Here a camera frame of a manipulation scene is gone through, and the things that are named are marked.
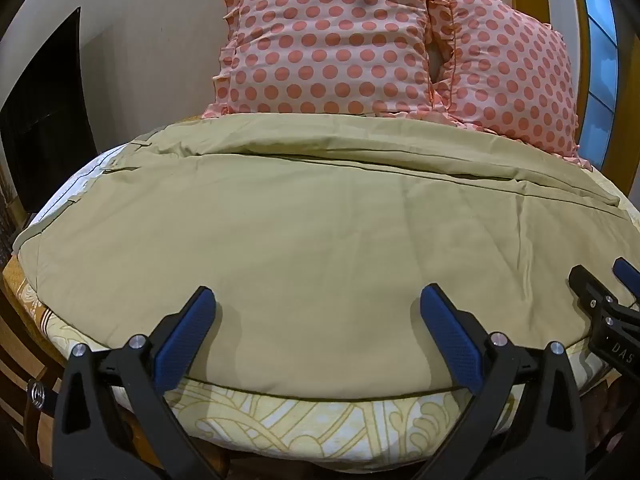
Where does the large pink polka dot pillow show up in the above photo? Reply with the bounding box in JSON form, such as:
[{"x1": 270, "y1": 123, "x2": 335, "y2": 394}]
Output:
[{"x1": 202, "y1": 0, "x2": 457, "y2": 120}]

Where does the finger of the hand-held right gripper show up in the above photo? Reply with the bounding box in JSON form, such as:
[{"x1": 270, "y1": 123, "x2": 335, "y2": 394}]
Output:
[
  {"x1": 569, "y1": 265, "x2": 620, "y2": 312},
  {"x1": 613, "y1": 257, "x2": 640, "y2": 307}
]

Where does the yellow patterned bed sheet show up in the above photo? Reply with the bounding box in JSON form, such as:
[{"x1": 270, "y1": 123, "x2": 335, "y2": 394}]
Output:
[{"x1": 3, "y1": 116, "x2": 640, "y2": 474}]

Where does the blue lit window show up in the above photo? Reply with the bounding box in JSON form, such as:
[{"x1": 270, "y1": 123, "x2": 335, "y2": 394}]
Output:
[{"x1": 574, "y1": 0, "x2": 622, "y2": 172}]

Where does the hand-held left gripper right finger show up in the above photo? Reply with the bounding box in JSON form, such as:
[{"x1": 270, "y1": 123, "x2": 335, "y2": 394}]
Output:
[{"x1": 409, "y1": 283, "x2": 587, "y2": 480}]

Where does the olive green blanket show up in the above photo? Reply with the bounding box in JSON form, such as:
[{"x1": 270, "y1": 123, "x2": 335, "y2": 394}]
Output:
[{"x1": 12, "y1": 112, "x2": 632, "y2": 404}]

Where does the black flat television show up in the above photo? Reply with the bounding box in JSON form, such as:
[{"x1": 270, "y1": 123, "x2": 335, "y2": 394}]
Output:
[{"x1": 0, "y1": 7, "x2": 99, "y2": 214}]

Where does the brown wooden bed frame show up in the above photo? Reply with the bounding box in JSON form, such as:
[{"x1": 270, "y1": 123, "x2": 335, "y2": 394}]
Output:
[{"x1": 0, "y1": 254, "x2": 68, "y2": 442}]

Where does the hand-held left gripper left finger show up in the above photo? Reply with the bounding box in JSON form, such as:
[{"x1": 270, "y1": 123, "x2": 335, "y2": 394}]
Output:
[{"x1": 52, "y1": 286, "x2": 222, "y2": 480}]

